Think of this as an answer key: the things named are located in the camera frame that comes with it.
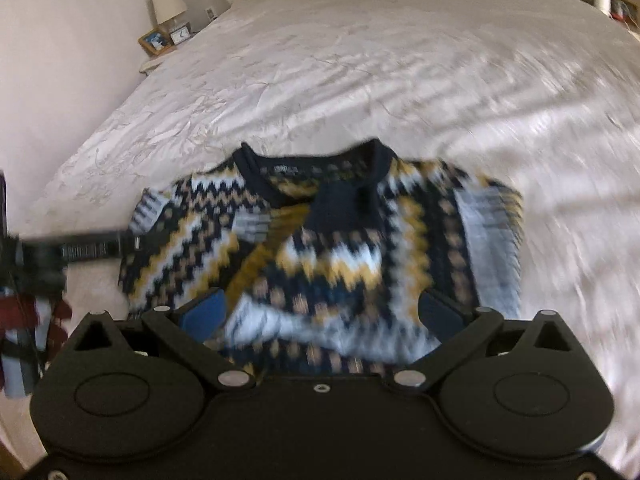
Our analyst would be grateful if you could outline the white table lamp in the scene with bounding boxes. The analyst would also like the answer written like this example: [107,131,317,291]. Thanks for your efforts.
[150,0,190,36]

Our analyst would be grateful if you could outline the white nightstand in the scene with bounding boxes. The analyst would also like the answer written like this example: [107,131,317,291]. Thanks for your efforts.
[139,52,175,76]

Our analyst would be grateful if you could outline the wooden picture frame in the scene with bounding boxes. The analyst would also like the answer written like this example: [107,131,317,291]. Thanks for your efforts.
[138,26,177,57]

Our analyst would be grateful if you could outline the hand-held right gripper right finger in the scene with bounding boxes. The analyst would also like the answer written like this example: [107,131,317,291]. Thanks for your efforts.
[391,289,587,393]

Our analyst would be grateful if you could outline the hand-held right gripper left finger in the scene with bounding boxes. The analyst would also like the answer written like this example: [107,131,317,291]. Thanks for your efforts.
[64,287,252,394]

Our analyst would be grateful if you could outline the navy yellow zigzag knit sweater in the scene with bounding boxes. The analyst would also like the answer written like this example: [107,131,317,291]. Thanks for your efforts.
[117,137,526,377]

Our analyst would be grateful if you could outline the bedside table clutter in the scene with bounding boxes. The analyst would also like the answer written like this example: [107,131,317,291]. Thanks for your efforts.
[599,0,640,37]

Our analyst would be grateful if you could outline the white bed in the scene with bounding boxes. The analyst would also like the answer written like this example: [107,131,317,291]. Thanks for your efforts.
[10,0,640,476]

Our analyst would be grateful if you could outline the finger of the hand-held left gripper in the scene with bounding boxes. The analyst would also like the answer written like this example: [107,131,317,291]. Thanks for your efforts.
[62,231,144,263]

